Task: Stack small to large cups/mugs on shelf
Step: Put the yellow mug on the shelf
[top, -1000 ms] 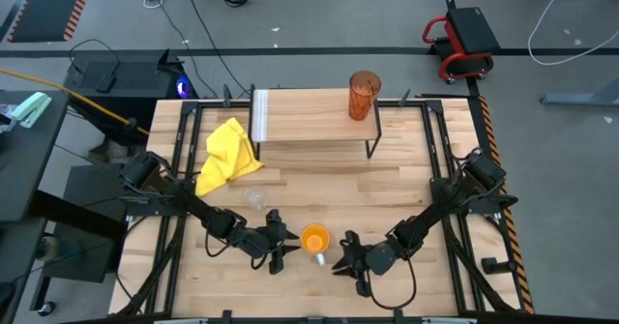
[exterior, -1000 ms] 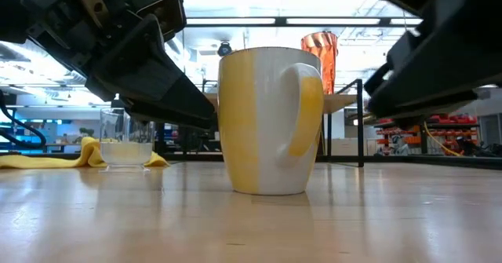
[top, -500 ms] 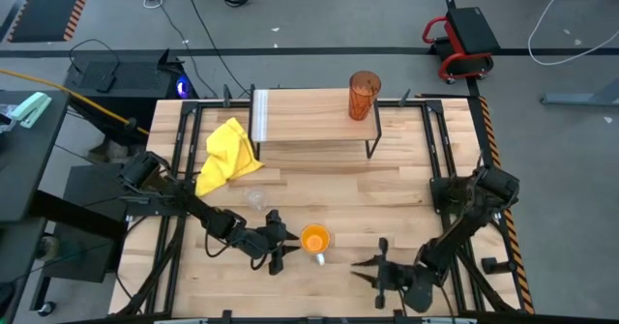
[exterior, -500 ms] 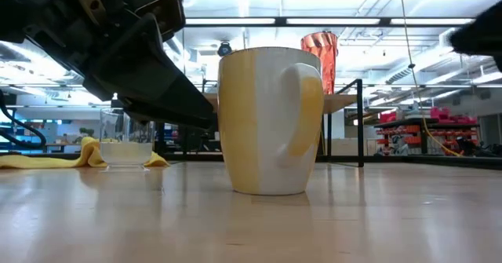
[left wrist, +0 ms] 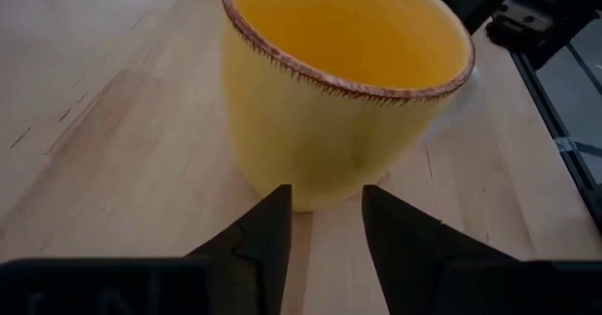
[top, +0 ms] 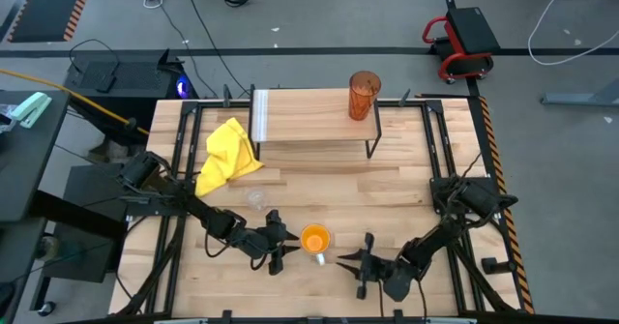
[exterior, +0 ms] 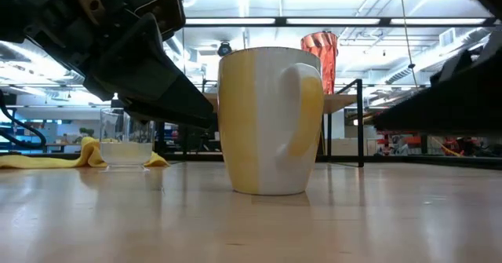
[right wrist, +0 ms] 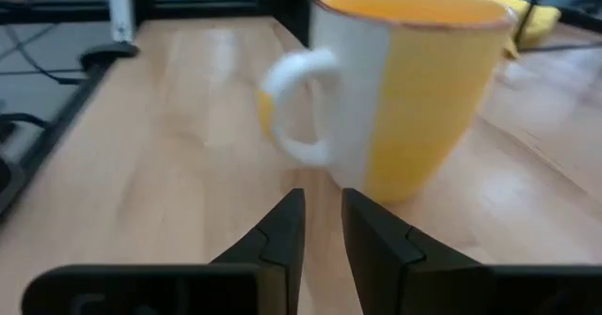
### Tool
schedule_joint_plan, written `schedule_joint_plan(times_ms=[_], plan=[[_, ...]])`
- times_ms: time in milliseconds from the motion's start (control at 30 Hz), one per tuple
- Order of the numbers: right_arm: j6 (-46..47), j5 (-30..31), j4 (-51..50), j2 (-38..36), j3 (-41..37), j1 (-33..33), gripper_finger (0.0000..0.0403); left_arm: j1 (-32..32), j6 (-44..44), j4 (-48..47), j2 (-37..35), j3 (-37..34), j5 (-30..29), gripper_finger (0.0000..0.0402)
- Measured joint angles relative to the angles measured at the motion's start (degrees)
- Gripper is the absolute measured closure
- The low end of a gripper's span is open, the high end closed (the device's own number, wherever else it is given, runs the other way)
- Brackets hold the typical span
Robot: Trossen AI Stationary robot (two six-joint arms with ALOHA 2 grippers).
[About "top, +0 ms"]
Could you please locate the black clamp knob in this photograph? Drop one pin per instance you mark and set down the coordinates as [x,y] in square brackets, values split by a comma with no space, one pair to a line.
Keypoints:
[495,265]

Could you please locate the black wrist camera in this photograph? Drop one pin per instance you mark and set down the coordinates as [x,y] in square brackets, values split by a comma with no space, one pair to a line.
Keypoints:
[254,244]
[400,283]

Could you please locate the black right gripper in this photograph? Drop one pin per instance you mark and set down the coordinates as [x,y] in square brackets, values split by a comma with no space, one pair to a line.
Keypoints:
[374,271]

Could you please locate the black computer tower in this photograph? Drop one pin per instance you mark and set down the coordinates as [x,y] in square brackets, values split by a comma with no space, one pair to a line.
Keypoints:
[135,79]

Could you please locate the mint green stapler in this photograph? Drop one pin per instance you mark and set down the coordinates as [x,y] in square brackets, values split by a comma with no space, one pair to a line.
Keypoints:
[31,108]

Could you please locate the black mat with orange stripes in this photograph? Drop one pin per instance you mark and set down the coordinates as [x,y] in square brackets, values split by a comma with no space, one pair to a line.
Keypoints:
[48,5]

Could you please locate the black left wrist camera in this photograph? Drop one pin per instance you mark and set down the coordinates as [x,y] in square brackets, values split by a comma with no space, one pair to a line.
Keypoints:
[254,244]

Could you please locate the red and black roller stool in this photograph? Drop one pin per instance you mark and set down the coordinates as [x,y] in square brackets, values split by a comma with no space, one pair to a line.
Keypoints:
[469,34]

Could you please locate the black desk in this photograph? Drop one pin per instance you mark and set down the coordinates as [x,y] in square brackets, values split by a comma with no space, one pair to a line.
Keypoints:
[29,169]

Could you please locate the orange black hazard strip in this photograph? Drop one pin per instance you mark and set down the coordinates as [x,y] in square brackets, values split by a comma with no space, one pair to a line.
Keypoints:
[498,169]

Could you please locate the wooden shelf with black legs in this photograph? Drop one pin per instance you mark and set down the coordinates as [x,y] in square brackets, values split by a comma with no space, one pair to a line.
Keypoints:
[309,116]

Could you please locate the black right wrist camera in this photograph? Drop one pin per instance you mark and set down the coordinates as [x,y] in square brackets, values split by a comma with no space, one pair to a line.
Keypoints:
[400,283]

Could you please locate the yellow and white mug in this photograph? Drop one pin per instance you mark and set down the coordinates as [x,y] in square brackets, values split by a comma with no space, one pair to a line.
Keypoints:
[315,239]

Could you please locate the yellow cloth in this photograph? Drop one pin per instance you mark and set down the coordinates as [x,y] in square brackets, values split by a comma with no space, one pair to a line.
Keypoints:
[227,155]

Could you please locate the orange faceted plastic tumbler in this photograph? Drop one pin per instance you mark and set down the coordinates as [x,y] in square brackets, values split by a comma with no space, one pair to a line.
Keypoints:
[362,97]

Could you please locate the clear glass mug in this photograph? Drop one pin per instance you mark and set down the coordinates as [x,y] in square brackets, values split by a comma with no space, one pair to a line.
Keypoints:
[256,199]

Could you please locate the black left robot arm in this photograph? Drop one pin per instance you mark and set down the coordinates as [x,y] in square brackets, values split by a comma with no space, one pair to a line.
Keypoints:
[208,217]

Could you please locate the grey desk foot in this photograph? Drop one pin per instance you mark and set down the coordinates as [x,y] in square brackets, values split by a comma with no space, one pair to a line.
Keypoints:
[580,97]

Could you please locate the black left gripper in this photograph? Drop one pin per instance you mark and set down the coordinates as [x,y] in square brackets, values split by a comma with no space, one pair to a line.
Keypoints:
[274,246]

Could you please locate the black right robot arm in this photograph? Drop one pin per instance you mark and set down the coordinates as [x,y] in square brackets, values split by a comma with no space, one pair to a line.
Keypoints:
[430,246]

